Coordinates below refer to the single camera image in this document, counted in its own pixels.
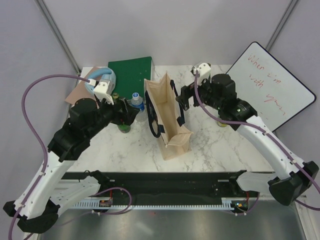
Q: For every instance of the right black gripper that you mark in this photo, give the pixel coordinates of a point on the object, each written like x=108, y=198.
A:
x=186, y=93

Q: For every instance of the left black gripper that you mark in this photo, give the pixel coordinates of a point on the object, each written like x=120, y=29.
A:
x=127, y=116

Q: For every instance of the blue-capped water bottle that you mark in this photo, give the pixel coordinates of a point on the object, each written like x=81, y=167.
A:
x=138, y=102

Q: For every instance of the beige canvas tote bag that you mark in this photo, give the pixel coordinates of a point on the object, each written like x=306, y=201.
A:
x=166, y=117

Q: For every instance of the green Perrier bottle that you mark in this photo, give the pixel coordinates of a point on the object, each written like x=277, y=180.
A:
x=221, y=124
x=115, y=97
x=123, y=128

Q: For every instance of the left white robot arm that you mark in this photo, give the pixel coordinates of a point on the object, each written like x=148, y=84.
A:
x=38, y=208

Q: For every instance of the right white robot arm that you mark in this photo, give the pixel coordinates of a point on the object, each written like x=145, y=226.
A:
x=291, y=176

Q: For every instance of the light blue headphones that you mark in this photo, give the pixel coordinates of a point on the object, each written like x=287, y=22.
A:
x=104, y=74

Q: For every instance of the pink brown notebook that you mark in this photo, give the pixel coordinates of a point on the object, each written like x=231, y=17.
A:
x=80, y=91

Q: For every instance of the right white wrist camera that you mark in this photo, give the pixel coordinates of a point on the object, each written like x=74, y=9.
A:
x=204, y=71

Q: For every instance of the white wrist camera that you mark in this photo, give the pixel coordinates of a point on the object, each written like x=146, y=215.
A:
x=100, y=90
x=204, y=71

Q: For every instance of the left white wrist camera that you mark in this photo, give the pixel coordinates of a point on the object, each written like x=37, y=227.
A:
x=100, y=90

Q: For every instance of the green ring binder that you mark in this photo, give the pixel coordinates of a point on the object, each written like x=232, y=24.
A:
x=131, y=74

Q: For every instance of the white whiteboard black frame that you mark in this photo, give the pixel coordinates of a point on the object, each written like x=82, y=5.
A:
x=270, y=88

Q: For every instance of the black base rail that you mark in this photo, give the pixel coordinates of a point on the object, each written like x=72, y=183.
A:
x=172, y=188

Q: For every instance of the white cable duct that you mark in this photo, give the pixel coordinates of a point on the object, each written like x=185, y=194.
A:
x=99, y=204

